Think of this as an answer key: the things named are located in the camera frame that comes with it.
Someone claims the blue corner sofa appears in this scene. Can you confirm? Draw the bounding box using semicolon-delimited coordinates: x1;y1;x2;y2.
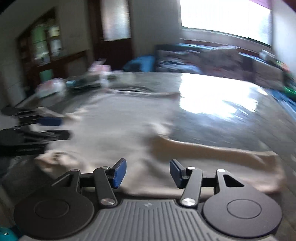
123;44;295;110

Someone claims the soft tissue pack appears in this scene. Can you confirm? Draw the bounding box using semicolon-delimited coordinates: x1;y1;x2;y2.
35;78;66;98

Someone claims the grey quilted star table cover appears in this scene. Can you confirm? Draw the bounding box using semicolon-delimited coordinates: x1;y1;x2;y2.
0;71;296;241

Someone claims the grey cushion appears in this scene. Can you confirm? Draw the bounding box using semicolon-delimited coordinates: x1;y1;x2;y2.
253;60;285;90

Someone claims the teal tray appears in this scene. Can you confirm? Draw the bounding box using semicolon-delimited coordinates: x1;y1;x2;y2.
66;78;101;92

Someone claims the window with frame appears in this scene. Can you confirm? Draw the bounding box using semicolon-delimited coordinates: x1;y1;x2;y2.
180;0;272;45

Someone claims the cream white garment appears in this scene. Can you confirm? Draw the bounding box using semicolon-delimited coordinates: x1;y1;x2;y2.
35;90;285;197

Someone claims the pink tissue box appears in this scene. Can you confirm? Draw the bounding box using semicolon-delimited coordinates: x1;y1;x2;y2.
88;59;112;77

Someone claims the upright butterfly print pillow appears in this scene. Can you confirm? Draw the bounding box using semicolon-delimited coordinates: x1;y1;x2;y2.
200;46;243;80

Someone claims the dark wooden door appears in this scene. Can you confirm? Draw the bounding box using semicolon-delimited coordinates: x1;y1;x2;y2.
87;0;133;70

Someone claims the flat butterfly print pillow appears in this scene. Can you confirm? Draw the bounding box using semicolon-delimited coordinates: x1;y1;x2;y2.
155;50;203;74

